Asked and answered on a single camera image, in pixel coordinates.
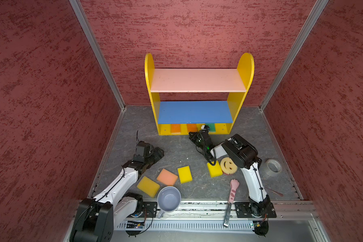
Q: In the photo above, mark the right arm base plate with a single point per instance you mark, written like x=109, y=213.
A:
x=254, y=211

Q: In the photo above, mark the yellow square sponge middle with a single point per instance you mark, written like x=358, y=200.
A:
x=184, y=174

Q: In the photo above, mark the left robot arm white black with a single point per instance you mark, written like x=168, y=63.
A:
x=96, y=217

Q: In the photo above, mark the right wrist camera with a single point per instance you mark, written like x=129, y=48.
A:
x=205, y=127

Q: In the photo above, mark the orange sponge yellow base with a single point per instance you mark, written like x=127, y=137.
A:
x=192, y=128
x=175, y=129

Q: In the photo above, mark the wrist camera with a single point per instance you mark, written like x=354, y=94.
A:
x=205, y=127
x=143, y=150

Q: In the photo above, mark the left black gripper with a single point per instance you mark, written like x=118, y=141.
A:
x=157, y=157

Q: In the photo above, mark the yellow shelf unit pink blue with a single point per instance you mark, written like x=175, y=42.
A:
x=236, y=82

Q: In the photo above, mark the large yellow sponge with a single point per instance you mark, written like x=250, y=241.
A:
x=148, y=186

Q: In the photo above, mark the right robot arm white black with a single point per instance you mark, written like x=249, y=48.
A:
x=245, y=156

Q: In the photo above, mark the grey tape roll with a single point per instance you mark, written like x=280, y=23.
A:
x=271, y=168

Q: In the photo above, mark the pink handled knife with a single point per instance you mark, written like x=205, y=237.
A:
x=234, y=184

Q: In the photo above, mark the green scrub sponge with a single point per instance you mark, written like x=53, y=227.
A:
x=211, y=127

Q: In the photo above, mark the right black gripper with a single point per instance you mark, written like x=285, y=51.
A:
x=192, y=138

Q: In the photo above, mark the smiley face yellow sponge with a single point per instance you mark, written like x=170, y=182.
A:
x=228, y=166

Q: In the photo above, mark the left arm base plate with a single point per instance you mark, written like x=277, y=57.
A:
x=145, y=209

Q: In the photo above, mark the grey blue mug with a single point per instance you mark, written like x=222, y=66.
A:
x=168, y=200

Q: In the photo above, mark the small red stick tool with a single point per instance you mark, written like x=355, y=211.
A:
x=275, y=192

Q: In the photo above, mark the yellow square sponge right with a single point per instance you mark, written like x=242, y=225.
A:
x=214, y=170

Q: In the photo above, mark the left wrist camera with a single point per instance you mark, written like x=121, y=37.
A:
x=143, y=150

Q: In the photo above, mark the yellow square sponge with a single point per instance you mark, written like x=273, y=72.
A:
x=184, y=174
x=214, y=170

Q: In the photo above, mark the salmon orange sponge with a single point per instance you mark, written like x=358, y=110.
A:
x=167, y=178

